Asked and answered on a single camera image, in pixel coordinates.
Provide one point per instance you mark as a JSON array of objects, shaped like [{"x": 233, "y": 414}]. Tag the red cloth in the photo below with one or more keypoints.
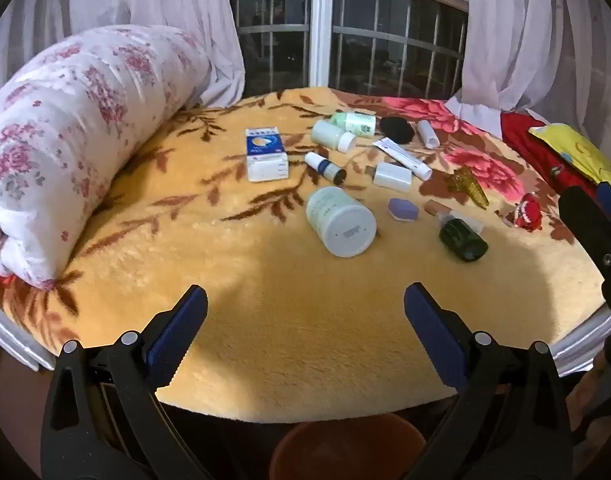
[{"x": 535, "y": 152}]

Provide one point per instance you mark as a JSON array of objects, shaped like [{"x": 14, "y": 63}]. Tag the large white jar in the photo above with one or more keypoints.
[{"x": 341, "y": 222}]

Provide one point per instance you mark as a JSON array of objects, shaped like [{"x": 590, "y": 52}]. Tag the red ornament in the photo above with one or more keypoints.
[{"x": 529, "y": 214}]

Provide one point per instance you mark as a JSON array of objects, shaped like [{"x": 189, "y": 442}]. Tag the brown plastic bucket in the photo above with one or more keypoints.
[{"x": 345, "y": 452}]

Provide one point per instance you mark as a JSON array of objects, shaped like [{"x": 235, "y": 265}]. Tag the white bottle with white cap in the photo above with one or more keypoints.
[{"x": 333, "y": 135}]

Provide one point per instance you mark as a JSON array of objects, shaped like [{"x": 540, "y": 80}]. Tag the white bottle with green print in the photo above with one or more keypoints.
[{"x": 358, "y": 123}]

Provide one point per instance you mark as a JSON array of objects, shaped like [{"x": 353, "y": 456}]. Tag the black makeup sponge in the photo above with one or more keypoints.
[{"x": 396, "y": 129}]

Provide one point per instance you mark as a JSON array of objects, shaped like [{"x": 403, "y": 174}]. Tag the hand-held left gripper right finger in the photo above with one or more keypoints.
[{"x": 430, "y": 330}]

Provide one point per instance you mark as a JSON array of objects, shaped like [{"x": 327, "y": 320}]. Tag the gold hair claw clip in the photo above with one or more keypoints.
[{"x": 469, "y": 186}]

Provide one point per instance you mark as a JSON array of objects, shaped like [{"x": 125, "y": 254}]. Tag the white rectangular bottle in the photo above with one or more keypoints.
[{"x": 393, "y": 176}]

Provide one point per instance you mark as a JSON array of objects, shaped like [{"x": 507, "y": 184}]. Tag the yellow printed pillow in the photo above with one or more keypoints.
[{"x": 580, "y": 152}]

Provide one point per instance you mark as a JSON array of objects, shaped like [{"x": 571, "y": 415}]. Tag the blue and white box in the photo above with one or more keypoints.
[{"x": 267, "y": 157}]

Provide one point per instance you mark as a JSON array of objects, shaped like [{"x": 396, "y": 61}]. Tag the small dark dropper bottle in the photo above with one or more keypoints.
[{"x": 326, "y": 166}]

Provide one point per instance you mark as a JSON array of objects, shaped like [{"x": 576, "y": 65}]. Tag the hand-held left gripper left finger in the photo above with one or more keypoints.
[{"x": 178, "y": 327}]

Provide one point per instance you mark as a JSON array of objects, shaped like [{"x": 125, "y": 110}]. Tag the floral rolled quilt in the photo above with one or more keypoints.
[{"x": 60, "y": 135}]

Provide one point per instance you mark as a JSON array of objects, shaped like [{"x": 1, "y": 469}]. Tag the frosted white tube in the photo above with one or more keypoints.
[{"x": 428, "y": 134}]

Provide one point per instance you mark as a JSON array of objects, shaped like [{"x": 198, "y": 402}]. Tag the white mattress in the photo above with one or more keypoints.
[{"x": 15, "y": 340}]

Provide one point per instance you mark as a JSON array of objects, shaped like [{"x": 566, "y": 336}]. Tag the dark green bottle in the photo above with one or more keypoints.
[{"x": 463, "y": 239}]

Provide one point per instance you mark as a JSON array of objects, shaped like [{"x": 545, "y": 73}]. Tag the white ointment tube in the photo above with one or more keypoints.
[{"x": 404, "y": 159}]

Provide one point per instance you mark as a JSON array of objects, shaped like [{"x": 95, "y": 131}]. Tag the purple hexagonal sponge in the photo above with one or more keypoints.
[{"x": 403, "y": 209}]

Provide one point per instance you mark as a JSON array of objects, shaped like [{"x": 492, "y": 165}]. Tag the yellow floral plush blanket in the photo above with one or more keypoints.
[{"x": 235, "y": 270}]

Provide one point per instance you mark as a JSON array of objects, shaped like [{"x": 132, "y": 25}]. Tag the barred window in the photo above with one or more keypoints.
[{"x": 385, "y": 35}]

